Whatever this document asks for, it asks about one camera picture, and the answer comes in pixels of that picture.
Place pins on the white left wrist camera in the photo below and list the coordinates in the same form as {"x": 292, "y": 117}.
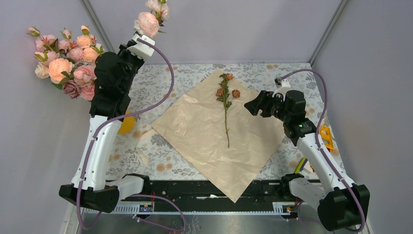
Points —
{"x": 139, "y": 49}

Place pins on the pink rose bunch in vase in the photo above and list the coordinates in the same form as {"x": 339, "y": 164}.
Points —
{"x": 68, "y": 58}

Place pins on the brown orange rose stem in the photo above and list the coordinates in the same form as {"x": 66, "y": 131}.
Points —
{"x": 225, "y": 97}

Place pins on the yellow vase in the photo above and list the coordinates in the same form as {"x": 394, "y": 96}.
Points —
{"x": 127, "y": 125}

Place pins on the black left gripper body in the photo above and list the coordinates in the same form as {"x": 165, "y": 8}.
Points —
{"x": 131, "y": 62}

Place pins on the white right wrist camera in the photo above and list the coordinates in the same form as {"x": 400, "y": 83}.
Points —
{"x": 283, "y": 86}

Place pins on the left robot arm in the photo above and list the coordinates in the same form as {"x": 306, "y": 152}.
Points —
{"x": 114, "y": 76}

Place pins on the orange paper bouquet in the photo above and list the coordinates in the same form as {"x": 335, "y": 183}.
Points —
{"x": 194, "y": 127}

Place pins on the cream printed ribbon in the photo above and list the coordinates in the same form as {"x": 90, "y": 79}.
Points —
{"x": 144, "y": 145}

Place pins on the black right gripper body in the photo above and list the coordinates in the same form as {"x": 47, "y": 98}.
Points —
{"x": 275, "y": 107}

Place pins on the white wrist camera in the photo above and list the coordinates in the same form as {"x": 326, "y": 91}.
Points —
{"x": 283, "y": 86}
{"x": 139, "y": 49}

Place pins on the yellow triangular plastic toy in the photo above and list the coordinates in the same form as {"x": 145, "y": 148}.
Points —
{"x": 326, "y": 137}

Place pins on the dark mauve rose stem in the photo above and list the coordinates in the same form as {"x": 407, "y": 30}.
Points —
{"x": 71, "y": 89}

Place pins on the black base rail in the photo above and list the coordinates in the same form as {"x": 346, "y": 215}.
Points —
{"x": 201, "y": 197}

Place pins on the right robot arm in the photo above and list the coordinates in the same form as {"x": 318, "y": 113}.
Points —
{"x": 340, "y": 203}

